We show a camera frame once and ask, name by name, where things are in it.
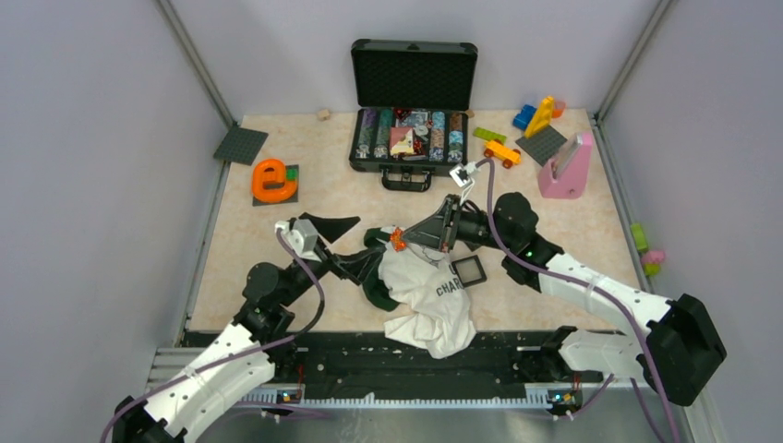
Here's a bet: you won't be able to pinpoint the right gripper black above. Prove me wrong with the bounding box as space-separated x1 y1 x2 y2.
403 194 514 253

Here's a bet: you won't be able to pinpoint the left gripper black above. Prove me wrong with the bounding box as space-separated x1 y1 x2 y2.
279 213 386 306

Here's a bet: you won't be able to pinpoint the red maple leaf brooch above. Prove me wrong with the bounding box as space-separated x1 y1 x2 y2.
390 227 407 252

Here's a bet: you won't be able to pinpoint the white and green garment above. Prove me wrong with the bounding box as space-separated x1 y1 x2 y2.
362 226 476 359

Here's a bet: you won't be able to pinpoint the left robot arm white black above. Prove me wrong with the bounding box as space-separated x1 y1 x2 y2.
100 213 386 442

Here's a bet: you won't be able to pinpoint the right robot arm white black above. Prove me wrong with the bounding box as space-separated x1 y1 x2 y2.
400 193 728 406

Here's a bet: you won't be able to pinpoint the yellow orange toy car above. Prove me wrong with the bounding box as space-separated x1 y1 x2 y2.
484 139 522 169

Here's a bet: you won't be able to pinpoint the orange letter e toy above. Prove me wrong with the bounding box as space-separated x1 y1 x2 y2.
250 159 299 205

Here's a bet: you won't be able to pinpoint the green flat brick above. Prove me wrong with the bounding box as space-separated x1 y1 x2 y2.
473 126 507 144

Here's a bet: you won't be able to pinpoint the dark grey baseplate right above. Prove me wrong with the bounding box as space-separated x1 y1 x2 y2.
515 126 567 166

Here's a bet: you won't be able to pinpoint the dark grey baseplate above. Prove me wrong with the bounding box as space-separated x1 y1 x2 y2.
213 126 269 166
515 126 567 166

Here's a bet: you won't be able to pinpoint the black poker chip case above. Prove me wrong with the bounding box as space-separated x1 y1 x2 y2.
348 39 478 192

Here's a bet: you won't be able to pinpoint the blue toy brick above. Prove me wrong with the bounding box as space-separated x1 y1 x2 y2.
512 104 537 131

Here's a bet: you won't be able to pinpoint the pink metronome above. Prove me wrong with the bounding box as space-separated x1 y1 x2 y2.
537 132 595 199

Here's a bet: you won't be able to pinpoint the dark grey baseplate left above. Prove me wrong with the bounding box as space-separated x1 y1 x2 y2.
213 126 269 166

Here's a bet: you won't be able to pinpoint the yellow triangular toy brick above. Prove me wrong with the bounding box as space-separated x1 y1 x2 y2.
524 96 555 138

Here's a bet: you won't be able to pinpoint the orange toy cup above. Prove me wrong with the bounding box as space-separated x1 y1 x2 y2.
552 100 567 119

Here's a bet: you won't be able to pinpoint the green and pink bricks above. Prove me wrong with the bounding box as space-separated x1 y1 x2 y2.
630 222 667 277

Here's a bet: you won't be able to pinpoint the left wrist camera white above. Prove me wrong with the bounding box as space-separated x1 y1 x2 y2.
274 218 321 261

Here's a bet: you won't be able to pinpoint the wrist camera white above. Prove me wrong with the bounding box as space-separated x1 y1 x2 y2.
274 218 321 261
449 162 483 205

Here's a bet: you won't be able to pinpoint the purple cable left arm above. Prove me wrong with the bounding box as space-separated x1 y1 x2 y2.
99 226 334 443

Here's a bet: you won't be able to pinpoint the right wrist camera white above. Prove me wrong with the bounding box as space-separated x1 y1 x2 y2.
449 162 483 205

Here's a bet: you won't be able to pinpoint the black square frame lower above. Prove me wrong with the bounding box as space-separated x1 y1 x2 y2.
452 255 488 288

